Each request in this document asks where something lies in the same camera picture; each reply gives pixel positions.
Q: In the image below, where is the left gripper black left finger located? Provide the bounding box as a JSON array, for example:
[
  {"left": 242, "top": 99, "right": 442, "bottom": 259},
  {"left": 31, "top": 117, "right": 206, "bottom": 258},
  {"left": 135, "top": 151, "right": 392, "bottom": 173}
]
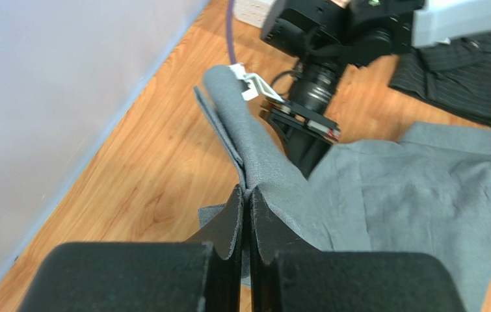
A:
[{"left": 187, "top": 185, "right": 244, "bottom": 311}]

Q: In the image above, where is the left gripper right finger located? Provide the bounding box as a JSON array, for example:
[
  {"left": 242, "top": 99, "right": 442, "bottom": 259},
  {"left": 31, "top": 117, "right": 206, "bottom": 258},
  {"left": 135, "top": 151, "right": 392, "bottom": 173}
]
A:
[{"left": 250, "top": 187, "right": 317, "bottom": 311}]

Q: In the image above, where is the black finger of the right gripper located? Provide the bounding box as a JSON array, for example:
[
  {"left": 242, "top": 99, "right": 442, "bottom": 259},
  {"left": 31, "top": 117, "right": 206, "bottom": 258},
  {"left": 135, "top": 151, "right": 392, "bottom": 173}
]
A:
[{"left": 271, "top": 120, "right": 333, "bottom": 179}]

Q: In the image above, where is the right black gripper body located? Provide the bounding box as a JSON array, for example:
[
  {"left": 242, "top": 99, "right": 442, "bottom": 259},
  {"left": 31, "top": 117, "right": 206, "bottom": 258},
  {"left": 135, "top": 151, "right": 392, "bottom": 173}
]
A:
[{"left": 260, "top": 60, "right": 341, "bottom": 143}]

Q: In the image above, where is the grey long sleeve shirt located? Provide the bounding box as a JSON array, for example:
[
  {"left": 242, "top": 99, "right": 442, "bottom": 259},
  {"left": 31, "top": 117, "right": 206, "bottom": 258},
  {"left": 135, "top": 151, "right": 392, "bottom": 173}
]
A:
[{"left": 194, "top": 65, "right": 491, "bottom": 311}]

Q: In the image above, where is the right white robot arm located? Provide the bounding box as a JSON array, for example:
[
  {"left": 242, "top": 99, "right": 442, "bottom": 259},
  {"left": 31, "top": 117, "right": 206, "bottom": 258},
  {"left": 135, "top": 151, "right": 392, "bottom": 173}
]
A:
[{"left": 260, "top": 1, "right": 491, "bottom": 176}]

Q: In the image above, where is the white plastic basket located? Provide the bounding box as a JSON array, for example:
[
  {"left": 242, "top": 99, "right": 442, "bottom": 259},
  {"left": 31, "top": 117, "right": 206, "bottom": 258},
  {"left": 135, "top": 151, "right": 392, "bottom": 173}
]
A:
[{"left": 233, "top": 0, "right": 274, "bottom": 28}]

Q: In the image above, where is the dark striped folded shirt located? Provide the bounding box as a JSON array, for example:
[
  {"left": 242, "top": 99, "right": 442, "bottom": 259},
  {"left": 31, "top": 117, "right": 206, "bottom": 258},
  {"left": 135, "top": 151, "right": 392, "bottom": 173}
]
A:
[{"left": 389, "top": 32, "right": 491, "bottom": 127}]

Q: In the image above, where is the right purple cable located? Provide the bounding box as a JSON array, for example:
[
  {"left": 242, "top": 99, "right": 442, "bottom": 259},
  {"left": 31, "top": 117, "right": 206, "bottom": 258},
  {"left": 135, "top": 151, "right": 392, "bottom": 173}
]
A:
[{"left": 226, "top": 0, "right": 238, "bottom": 66}]

